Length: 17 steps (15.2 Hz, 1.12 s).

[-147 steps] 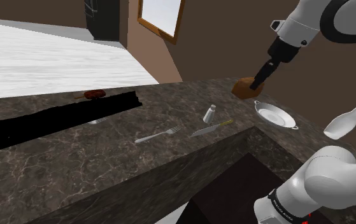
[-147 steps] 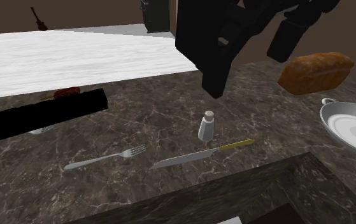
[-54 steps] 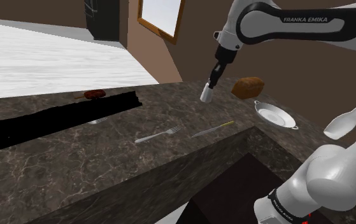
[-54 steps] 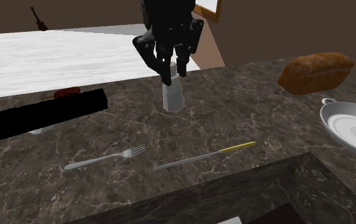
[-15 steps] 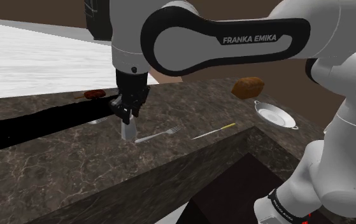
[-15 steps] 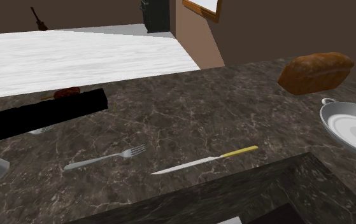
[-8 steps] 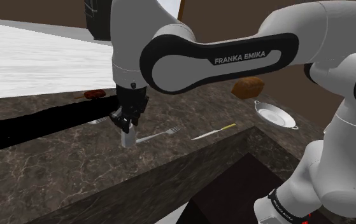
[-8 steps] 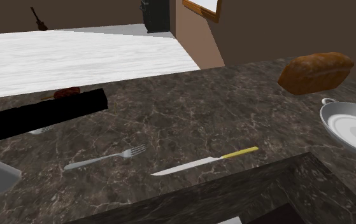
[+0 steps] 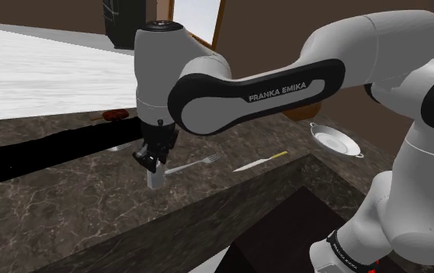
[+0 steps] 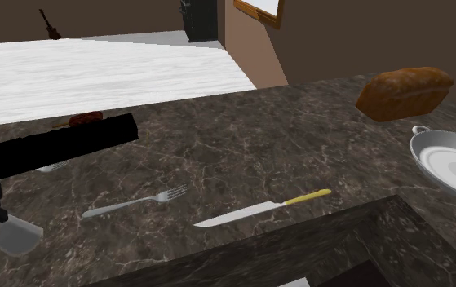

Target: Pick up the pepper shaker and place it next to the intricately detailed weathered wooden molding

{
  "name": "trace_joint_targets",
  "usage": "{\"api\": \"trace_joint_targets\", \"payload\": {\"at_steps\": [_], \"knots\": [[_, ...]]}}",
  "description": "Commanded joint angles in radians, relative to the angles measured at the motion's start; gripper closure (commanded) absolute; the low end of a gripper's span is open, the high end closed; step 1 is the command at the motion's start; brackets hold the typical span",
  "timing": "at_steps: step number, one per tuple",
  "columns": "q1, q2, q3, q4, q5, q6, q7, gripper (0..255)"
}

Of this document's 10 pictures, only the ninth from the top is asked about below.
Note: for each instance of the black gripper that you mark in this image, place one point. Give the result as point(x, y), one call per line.
point(158, 136)

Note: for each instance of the dark robot stand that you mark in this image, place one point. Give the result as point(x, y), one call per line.
point(284, 234)

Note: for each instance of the silver fork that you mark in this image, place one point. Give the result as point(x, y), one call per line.
point(192, 164)

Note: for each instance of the brown bowl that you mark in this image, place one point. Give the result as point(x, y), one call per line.
point(303, 112)

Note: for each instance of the black cabinet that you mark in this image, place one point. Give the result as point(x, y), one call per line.
point(125, 22)

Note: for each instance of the grey upright block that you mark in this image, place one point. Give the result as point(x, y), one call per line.
point(155, 177)

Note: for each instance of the silver utensil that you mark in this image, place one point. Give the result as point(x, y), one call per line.
point(120, 147)

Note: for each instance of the brown meat on stick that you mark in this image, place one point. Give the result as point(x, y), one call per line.
point(115, 114)

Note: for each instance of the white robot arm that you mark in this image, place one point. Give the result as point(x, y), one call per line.
point(402, 45)

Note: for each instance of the window with wooden frame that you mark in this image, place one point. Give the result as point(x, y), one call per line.
point(197, 17)

